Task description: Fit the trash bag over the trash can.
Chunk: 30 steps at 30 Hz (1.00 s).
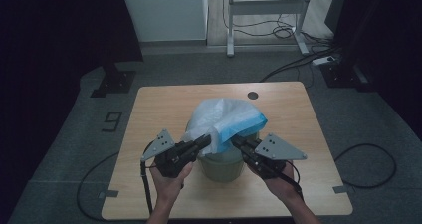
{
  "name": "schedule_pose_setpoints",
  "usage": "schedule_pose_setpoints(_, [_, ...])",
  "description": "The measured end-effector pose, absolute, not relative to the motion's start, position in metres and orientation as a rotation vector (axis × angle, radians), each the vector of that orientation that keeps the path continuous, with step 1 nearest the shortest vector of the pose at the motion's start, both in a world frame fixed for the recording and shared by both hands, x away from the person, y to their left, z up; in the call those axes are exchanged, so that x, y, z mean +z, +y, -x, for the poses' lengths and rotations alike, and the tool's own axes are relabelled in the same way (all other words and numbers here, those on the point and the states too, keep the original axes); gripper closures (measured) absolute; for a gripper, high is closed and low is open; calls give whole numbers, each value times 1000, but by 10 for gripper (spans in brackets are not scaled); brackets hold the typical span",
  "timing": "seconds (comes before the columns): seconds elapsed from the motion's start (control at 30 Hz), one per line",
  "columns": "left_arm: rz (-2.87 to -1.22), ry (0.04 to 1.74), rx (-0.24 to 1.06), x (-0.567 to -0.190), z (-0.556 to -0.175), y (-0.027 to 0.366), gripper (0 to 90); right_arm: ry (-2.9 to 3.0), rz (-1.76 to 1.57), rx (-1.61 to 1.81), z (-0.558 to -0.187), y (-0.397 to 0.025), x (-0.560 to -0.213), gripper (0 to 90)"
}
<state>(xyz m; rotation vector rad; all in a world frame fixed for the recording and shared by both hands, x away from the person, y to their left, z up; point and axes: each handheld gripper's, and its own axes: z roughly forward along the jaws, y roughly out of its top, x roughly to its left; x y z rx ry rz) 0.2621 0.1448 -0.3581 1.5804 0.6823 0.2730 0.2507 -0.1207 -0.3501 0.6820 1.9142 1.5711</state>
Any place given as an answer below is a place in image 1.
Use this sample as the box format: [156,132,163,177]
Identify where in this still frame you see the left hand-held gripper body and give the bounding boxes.
[140,128,201,179]

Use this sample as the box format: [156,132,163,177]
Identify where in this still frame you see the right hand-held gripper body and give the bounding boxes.
[241,132,309,181]

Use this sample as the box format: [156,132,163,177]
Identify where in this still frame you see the green plastic trash bin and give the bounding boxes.
[196,130,261,184]

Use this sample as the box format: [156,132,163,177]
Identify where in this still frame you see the white garbage bag blue edge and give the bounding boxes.
[181,98,269,156]

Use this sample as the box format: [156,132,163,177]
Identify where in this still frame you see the person's left hand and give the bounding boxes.
[148,160,195,204]

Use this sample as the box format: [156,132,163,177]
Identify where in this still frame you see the person's right hand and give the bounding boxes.
[247,159,301,202]

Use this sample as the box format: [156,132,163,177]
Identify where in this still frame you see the grey tape piece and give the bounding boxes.
[98,189,119,199]
[331,184,349,195]

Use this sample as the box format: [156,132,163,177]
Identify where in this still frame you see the black stand base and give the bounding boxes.
[318,62,376,93]
[90,62,137,99]

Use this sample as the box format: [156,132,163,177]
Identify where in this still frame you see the white power strip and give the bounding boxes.
[311,55,338,67]

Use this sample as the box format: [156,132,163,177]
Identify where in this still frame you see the white cabinet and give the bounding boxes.
[119,0,209,43]

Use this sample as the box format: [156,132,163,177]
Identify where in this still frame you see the black curtain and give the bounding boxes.
[324,0,422,142]
[0,0,144,218]

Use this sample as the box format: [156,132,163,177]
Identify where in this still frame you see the thick black floor cable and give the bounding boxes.
[259,47,340,84]

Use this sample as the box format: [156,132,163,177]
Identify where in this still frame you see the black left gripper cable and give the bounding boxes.
[76,140,155,222]

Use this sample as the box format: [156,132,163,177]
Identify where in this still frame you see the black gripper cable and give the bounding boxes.
[281,142,398,201]
[76,140,155,222]

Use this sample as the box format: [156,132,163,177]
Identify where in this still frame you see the tangled thin black cables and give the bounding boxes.
[222,0,336,48]

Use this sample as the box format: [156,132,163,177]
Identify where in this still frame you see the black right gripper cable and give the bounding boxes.
[281,142,398,201]

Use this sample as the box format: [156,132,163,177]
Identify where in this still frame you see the white metal desk frame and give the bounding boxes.
[223,0,315,58]

